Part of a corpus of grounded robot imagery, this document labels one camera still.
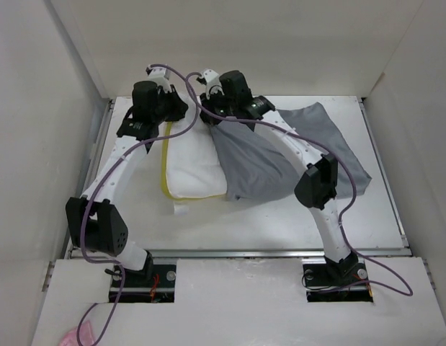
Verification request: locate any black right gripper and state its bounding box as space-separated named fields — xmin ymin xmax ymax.
xmin=197 ymin=86 xmax=236 ymax=127

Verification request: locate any grey pillowcase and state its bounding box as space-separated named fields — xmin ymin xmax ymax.
xmin=210 ymin=102 xmax=372 ymax=203

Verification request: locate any white pillow with yellow edge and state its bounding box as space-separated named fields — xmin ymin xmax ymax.
xmin=160 ymin=93 xmax=227 ymax=216

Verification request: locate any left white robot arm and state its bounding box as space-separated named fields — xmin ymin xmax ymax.
xmin=66 ymin=81 xmax=188 ymax=286

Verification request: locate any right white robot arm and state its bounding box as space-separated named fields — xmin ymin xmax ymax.
xmin=197 ymin=69 xmax=358 ymax=287

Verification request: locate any pink plastic bag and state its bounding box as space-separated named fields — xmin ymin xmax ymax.
xmin=58 ymin=321 xmax=94 ymax=346

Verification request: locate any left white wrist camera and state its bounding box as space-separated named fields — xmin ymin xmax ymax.
xmin=146 ymin=66 xmax=171 ymax=93

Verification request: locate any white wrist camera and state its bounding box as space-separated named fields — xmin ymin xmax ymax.
xmin=146 ymin=66 xmax=171 ymax=93
xmin=197 ymin=68 xmax=223 ymax=99

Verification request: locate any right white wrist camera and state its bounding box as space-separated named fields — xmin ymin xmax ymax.
xmin=197 ymin=68 xmax=223 ymax=99

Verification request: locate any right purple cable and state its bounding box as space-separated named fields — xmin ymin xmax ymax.
xmin=185 ymin=71 xmax=414 ymax=298

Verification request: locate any purple cable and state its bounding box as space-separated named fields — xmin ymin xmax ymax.
xmin=74 ymin=63 xmax=202 ymax=346
xmin=185 ymin=71 xmax=414 ymax=298

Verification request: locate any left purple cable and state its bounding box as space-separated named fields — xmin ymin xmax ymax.
xmin=74 ymin=63 xmax=202 ymax=346

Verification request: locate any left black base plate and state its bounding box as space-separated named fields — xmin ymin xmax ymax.
xmin=119 ymin=264 xmax=177 ymax=303

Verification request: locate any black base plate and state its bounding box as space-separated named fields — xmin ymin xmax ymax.
xmin=119 ymin=264 xmax=177 ymax=303
xmin=301 ymin=258 xmax=373 ymax=303

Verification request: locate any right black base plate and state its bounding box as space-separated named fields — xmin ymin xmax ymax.
xmin=301 ymin=258 xmax=373 ymax=303

